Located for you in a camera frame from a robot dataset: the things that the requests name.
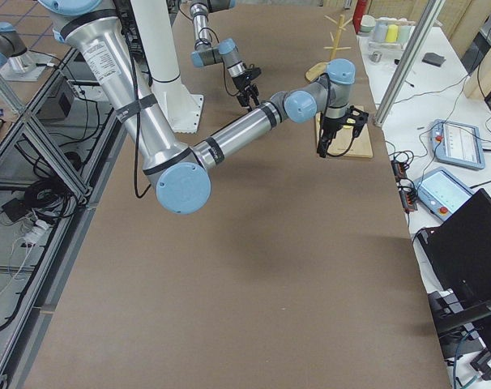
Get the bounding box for blue teach pendant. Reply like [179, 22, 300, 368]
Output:
[416, 167, 474, 221]
[430, 119, 485, 170]

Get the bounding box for grey cup on tray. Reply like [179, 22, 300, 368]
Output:
[373, 21, 388, 43]

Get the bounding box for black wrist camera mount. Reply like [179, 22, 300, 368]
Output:
[343, 105, 369, 139]

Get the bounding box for wooden cutting board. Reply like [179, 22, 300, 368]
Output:
[314, 105, 374, 158]

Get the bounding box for blue teach pendant far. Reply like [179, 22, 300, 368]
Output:
[430, 119, 485, 170]

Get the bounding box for small black square pad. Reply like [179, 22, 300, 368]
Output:
[422, 52, 446, 67]

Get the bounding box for white pedestal column base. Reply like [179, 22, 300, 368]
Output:
[131, 0, 203, 134]

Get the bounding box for yellow cup on tray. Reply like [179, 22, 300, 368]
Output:
[385, 24, 399, 43]

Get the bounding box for wooden cup storage rack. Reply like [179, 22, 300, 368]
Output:
[305, 14, 352, 82]

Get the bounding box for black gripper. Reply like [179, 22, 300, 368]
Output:
[233, 66, 262, 101]
[317, 117, 339, 158]

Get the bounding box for small metal weight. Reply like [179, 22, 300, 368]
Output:
[369, 51, 382, 63]

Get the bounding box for blue teach pendant near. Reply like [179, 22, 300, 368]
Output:
[416, 167, 474, 221]

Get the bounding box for aluminium frame post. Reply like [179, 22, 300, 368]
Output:
[374, 0, 445, 127]

